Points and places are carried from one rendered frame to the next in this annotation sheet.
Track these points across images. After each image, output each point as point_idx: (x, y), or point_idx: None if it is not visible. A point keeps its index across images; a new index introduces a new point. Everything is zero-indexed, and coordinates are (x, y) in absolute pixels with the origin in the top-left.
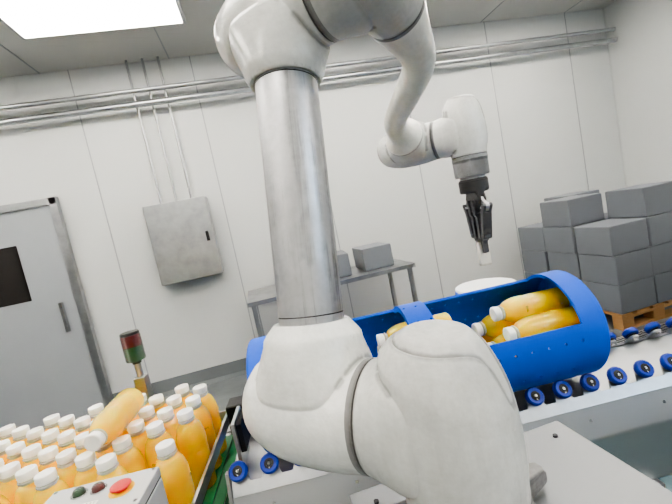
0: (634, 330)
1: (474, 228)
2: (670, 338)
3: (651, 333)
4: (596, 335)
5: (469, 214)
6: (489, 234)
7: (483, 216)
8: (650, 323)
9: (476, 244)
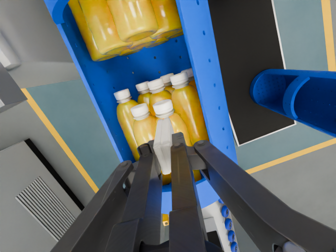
0: (218, 201)
1: (171, 169)
2: (218, 211)
3: (220, 206)
4: None
5: (185, 214)
6: (127, 187)
7: (60, 242)
8: (224, 213)
9: (165, 138)
